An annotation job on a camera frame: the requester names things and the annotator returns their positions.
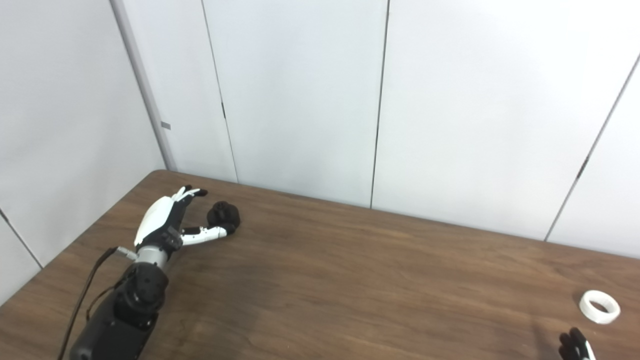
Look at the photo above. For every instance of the gray metal wall post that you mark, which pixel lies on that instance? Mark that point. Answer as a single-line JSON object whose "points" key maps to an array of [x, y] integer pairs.
{"points": [[145, 90]]}

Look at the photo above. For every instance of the round black plastic part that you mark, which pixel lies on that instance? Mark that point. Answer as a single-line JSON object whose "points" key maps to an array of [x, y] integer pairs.
{"points": [[222, 215]]}

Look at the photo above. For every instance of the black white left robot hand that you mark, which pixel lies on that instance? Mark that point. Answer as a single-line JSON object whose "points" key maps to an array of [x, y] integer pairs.
{"points": [[157, 217]]}

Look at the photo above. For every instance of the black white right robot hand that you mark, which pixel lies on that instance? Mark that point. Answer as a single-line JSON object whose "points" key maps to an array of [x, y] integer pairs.
{"points": [[575, 347]]}

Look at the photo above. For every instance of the small gray post label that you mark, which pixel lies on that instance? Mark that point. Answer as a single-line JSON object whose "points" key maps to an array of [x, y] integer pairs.
{"points": [[165, 126]]}

